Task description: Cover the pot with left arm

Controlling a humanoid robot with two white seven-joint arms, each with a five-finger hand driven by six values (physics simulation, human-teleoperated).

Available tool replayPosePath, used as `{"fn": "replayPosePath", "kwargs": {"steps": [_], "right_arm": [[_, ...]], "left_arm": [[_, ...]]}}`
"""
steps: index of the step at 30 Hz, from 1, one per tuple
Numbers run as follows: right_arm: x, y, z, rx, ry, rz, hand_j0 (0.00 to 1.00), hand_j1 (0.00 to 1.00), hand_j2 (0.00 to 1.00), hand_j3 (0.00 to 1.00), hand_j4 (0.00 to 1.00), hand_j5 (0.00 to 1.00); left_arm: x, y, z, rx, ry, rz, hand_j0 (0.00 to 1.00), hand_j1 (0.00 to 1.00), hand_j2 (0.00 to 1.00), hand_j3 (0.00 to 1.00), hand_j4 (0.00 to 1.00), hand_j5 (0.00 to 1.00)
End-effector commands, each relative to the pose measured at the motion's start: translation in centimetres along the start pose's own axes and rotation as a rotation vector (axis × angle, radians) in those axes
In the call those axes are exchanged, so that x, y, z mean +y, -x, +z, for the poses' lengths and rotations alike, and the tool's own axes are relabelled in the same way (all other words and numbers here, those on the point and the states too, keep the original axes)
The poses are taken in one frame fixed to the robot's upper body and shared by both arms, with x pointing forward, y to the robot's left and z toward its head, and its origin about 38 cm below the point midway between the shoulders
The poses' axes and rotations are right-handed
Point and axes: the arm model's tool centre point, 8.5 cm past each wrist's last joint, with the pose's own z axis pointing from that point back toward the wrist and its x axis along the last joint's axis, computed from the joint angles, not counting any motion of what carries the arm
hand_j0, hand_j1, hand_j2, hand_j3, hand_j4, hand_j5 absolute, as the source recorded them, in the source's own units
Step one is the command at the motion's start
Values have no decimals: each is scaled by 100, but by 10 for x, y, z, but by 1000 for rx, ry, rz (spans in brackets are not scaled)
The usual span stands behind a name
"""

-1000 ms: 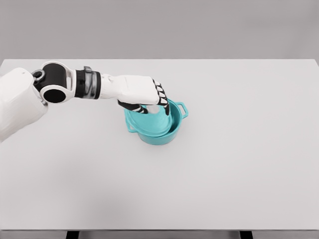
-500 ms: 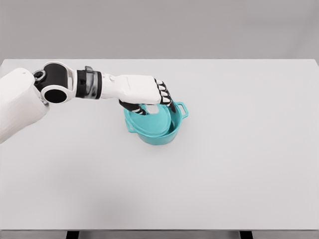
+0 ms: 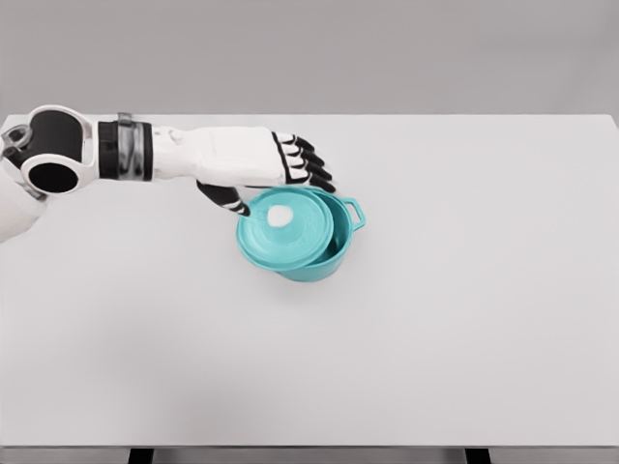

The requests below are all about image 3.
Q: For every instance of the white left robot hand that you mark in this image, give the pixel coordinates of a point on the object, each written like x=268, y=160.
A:
x=242, y=154

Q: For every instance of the teal pot lid white knob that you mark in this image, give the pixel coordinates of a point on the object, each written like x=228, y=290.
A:
x=285, y=232

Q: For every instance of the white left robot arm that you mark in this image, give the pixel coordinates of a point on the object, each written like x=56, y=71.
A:
x=121, y=150

